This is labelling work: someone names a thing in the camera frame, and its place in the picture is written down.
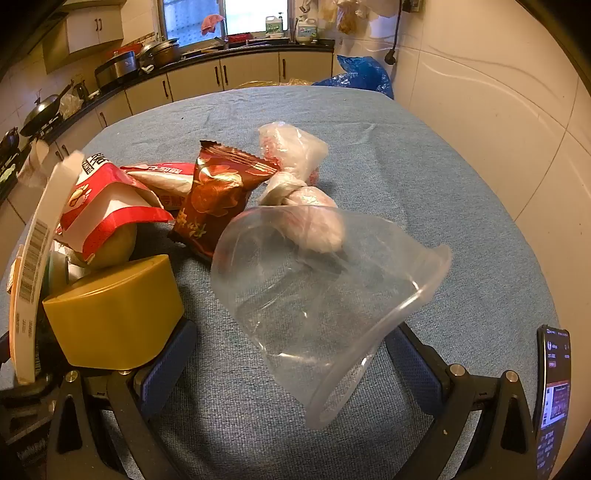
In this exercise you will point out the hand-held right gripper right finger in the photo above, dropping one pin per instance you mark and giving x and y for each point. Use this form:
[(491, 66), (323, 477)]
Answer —
[(415, 369)]

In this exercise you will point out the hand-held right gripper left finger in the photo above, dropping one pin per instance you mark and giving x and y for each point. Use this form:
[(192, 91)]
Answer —
[(161, 369)]

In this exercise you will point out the yellow plastic block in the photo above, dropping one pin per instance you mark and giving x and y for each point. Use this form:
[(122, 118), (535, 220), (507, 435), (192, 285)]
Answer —
[(115, 314)]

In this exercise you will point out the clear plastic cup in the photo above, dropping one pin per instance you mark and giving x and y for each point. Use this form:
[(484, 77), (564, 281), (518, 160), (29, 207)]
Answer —
[(323, 300)]

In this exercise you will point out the red translucent snack packet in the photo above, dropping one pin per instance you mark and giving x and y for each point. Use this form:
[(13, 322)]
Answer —
[(161, 182)]

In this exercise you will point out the white knotted plastic bag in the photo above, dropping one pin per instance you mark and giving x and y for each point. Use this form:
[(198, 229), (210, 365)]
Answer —
[(295, 147)]

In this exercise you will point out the yellow-green round fruit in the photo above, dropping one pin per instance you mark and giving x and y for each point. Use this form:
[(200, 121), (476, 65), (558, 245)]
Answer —
[(117, 244)]

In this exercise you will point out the pale green container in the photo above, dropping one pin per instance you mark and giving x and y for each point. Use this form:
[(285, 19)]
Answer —
[(64, 274)]

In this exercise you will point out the black smartphone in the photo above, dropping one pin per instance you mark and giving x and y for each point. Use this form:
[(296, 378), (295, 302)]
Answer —
[(551, 401)]

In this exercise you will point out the white barcode paper bowl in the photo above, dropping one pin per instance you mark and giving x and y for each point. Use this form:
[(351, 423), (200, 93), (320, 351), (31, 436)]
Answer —
[(37, 258)]

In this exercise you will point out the brown red snack packet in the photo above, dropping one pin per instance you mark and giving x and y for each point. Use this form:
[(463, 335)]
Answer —
[(217, 198)]

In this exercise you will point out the red white paper wrapper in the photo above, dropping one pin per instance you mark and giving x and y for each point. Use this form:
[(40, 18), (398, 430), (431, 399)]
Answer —
[(106, 184)]

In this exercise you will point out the black frying pan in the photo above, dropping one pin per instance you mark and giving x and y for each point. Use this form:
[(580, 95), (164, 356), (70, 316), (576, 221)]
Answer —
[(9, 143)]

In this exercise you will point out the lidded black wok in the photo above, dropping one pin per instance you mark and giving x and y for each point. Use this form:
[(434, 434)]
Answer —
[(41, 110)]

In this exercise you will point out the blue plastic bag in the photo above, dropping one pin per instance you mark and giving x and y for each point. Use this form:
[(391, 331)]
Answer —
[(364, 74)]

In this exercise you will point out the stainless steel pot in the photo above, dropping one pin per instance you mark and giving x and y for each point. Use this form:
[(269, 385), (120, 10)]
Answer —
[(120, 67)]

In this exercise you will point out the black kitchen countertop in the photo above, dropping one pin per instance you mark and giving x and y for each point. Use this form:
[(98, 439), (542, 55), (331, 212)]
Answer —
[(194, 61)]

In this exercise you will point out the yellow plastic bag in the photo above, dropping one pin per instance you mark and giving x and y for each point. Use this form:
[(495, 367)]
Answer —
[(295, 82)]

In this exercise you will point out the beige kitchen base cabinets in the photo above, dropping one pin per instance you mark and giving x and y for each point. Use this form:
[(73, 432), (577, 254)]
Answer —
[(249, 69)]

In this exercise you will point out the brown cooking pot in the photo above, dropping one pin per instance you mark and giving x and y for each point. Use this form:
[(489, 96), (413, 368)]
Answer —
[(161, 53)]

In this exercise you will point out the pink cloth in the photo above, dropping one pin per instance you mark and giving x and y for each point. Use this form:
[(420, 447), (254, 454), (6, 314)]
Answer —
[(212, 23)]

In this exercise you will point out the white detergent jug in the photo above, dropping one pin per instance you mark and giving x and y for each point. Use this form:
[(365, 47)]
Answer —
[(307, 31)]

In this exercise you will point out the hanging plastic bags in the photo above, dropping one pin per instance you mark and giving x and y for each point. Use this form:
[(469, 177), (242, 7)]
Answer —
[(348, 18)]

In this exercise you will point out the kitchen window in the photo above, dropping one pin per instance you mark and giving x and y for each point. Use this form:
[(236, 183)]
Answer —
[(240, 18)]

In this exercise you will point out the green label detergent jug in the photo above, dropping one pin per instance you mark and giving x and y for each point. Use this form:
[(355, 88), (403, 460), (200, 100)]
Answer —
[(274, 27)]

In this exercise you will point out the beige wall cabinet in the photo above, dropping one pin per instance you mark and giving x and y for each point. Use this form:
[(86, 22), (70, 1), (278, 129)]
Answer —
[(92, 27)]

